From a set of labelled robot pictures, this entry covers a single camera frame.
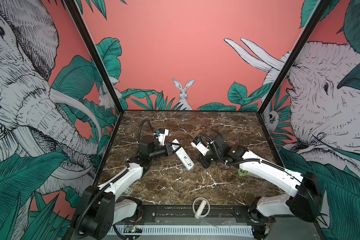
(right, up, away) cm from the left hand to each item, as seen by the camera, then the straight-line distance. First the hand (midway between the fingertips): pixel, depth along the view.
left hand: (181, 145), depth 76 cm
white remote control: (+4, -10, +3) cm, 11 cm away
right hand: (+7, -6, -1) cm, 9 cm away
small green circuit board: (-23, -39, -7) cm, 46 cm away
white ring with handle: (+10, -31, -3) cm, 33 cm away
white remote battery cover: (-28, -24, +2) cm, 37 cm away
